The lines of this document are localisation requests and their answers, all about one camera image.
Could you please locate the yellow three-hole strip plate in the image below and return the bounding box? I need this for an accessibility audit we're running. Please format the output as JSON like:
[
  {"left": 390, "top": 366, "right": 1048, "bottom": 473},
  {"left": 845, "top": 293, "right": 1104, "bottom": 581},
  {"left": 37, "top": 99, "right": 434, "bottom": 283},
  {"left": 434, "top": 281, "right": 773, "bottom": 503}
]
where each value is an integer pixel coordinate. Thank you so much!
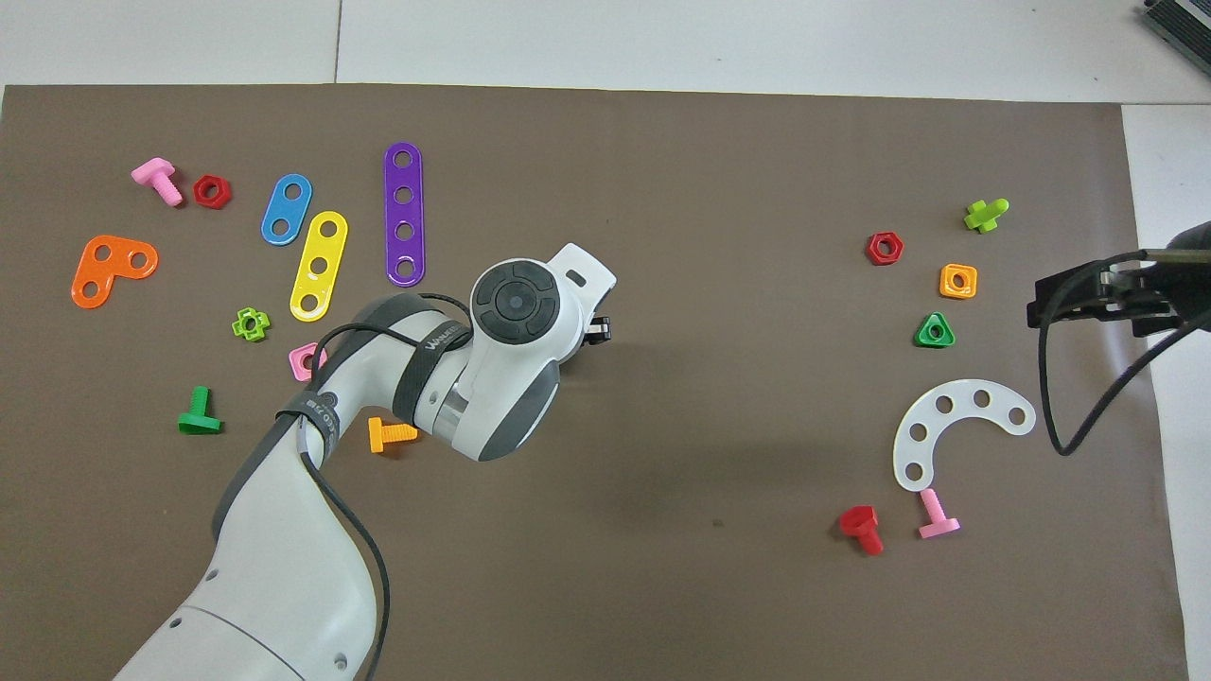
[{"left": 289, "top": 210, "right": 349, "bottom": 323}]

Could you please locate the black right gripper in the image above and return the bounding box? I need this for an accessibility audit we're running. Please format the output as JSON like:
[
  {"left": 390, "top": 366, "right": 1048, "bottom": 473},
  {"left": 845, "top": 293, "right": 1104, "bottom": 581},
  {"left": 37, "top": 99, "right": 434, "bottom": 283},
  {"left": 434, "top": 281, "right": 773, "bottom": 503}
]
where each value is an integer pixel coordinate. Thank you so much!
[{"left": 1028, "top": 220, "right": 1211, "bottom": 339}]

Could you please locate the pink plastic bolt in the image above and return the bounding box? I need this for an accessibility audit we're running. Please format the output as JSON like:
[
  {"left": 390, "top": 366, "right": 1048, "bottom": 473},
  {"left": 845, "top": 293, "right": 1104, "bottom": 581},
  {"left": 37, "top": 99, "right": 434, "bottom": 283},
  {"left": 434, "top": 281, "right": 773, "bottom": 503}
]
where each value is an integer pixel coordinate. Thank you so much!
[
  {"left": 131, "top": 157, "right": 184, "bottom": 208},
  {"left": 917, "top": 487, "right": 962, "bottom": 541}
]

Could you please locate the red plastic bolt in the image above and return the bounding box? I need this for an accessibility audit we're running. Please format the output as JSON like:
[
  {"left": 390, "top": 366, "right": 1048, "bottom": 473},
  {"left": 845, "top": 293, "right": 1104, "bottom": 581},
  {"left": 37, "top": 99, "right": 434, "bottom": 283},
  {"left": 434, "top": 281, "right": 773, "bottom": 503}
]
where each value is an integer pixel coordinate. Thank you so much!
[{"left": 838, "top": 505, "right": 886, "bottom": 557}]

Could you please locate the lime green plastic bolt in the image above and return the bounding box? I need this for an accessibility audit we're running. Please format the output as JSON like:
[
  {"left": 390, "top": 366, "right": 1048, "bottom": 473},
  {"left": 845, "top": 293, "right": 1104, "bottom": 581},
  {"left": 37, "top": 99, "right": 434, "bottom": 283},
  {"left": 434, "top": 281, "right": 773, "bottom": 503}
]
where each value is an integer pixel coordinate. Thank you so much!
[{"left": 963, "top": 198, "right": 1010, "bottom": 235}]

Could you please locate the dark green plastic bolt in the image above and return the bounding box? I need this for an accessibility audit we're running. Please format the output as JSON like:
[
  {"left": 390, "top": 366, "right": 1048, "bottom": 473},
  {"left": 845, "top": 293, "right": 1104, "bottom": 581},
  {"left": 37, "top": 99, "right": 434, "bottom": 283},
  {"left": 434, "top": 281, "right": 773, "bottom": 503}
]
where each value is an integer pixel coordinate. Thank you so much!
[{"left": 177, "top": 386, "right": 224, "bottom": 436}]

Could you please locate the orange plastic bolt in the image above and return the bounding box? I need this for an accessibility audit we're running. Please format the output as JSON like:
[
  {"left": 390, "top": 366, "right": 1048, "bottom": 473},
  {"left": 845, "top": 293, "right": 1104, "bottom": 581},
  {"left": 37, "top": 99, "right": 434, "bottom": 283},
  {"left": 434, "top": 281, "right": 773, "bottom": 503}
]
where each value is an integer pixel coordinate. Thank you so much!
[{"left": 367, "top": 416, "right": 418, "bottom": 455}]

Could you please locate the purple four-hole strip plate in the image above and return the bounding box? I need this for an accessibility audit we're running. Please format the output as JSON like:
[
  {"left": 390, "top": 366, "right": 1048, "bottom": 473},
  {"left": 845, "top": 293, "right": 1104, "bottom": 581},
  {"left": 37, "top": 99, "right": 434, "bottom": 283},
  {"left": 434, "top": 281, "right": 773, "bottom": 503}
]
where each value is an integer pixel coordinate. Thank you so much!
[{"left": 383, "top": 142, "right": 427, "bottom": 288}]

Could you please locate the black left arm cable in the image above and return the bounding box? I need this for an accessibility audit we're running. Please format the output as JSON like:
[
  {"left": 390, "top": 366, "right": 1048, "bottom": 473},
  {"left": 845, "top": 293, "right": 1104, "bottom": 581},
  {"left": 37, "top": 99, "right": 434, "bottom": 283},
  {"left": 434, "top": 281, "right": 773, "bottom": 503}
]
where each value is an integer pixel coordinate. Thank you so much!
[{"left": 284, "top": 293, "right": 474, "bottom": 681}]

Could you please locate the blue two-hole strip plate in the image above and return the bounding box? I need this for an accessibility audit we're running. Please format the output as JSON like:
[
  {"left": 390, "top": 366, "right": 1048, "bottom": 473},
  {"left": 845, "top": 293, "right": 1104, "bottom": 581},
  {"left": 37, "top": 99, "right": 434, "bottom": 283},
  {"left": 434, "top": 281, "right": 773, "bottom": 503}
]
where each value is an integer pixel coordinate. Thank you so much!
[{"left": 260, "top": 173, "right": 313, "bottom": 247}]

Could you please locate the orange three-hole corner plate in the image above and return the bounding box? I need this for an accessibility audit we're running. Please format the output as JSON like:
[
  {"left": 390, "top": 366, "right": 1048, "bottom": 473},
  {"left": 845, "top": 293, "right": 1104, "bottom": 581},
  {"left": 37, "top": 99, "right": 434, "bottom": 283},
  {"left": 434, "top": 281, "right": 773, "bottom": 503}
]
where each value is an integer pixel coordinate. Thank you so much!
[{"left": 71, "top": 235, "right": 160, "bottom": 310}]

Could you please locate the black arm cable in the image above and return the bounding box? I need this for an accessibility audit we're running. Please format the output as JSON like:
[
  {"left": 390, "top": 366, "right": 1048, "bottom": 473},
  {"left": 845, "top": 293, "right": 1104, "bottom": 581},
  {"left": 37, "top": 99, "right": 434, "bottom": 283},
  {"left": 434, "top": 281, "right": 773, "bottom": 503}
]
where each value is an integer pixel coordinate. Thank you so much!
[
  {"left": 284, "top": 293, "right": 474, "bottom": 681},
  {"left": 1037, "top": 251, "right": 1211, "bottom": 458}
]

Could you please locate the dark grey ribbed device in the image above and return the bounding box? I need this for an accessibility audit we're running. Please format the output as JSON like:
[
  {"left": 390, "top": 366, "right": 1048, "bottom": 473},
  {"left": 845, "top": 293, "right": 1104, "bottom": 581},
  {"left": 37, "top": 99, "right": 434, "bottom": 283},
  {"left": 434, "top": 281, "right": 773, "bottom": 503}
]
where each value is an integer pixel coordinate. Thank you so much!
[{"left": 1140, "top": 0, "right": 1211, "bottom": 53}]

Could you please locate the brown table mat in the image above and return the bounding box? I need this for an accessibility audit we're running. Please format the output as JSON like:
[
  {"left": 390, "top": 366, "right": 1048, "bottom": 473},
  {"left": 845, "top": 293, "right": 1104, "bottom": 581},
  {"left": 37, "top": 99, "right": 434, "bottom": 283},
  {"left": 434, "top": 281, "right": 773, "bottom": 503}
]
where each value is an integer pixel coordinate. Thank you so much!
[{"left": 0, "top": 83, "right": 1191, "bottom": 681}]

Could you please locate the green triangle nut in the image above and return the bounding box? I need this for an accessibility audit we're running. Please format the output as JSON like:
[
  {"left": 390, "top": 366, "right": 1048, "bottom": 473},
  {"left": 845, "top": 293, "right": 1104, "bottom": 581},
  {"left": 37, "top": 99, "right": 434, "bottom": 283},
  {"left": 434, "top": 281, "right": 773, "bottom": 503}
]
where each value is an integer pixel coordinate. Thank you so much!
[{"left": 913, "top": 311, "right": 957, "bottom": 349}]

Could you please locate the black velcro cable strap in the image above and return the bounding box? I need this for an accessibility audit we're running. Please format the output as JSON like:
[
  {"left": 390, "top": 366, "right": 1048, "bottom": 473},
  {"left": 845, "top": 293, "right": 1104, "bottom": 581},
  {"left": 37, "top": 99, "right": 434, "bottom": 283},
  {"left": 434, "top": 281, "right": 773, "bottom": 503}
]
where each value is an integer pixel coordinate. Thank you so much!
[
  {"left": 276, "top": 391, "right": 342, "bottom": 464},
  {"left": 391, "top": 320, "right": 474, "bottom": 427}
]

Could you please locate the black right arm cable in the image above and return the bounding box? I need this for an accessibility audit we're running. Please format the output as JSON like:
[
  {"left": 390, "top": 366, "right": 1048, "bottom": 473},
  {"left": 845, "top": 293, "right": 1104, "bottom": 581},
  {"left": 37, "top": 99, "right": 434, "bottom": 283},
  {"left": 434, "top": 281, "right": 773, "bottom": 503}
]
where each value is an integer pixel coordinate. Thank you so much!
[{"left": 1037, "top": 251, "right": 1211, "bottom": 458}]

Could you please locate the white curved perforated plate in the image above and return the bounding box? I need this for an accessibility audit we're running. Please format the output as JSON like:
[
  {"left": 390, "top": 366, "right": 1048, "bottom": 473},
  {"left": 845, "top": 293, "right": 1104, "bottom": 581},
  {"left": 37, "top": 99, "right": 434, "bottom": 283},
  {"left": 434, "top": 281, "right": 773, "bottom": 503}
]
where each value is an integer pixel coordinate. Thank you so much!
[{"left": 892, "top": 379, "right": 1038, "bottom": 493}]

